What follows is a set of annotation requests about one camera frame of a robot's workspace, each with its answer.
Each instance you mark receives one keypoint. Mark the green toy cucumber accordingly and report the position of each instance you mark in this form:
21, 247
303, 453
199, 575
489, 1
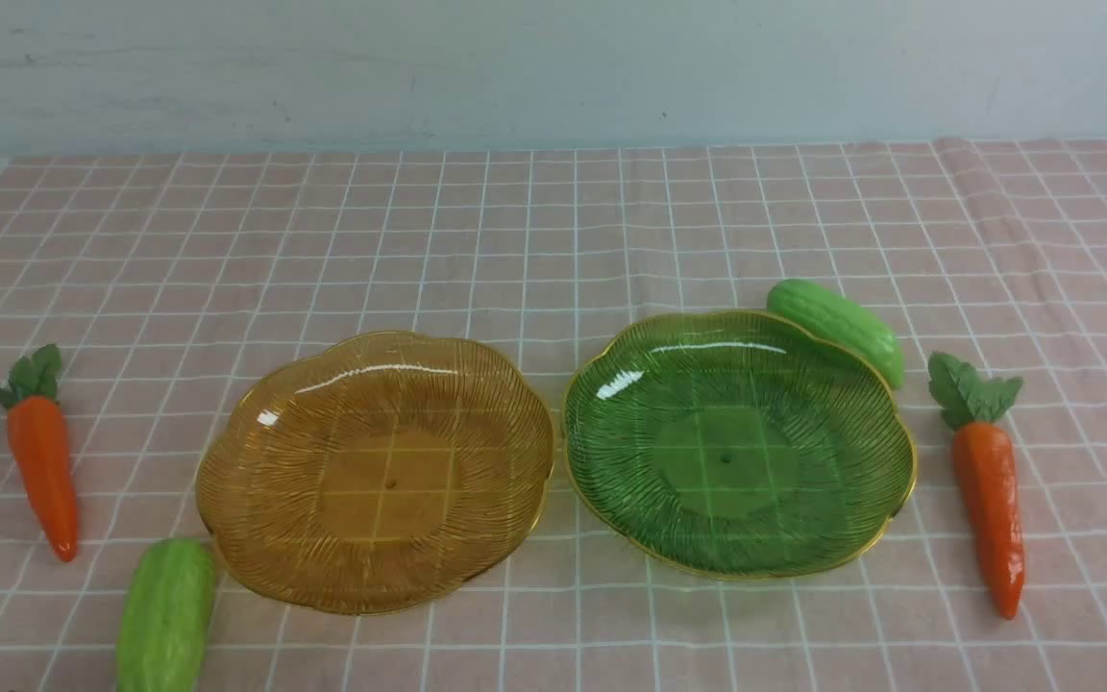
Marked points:
164, 628
832, 317

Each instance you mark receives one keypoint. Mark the orange toy carrot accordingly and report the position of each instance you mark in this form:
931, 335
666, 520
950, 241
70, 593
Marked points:
986, 469
36, 432

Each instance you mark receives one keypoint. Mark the green ribbed glass plate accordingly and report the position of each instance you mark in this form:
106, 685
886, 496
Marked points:
737, 445

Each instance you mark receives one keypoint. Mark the amber ribbed glass plate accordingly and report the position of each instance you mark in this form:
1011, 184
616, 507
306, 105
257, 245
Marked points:
379, 475

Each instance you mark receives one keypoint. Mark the pink checkered tablecloth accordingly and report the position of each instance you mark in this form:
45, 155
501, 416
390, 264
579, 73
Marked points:
172, 282

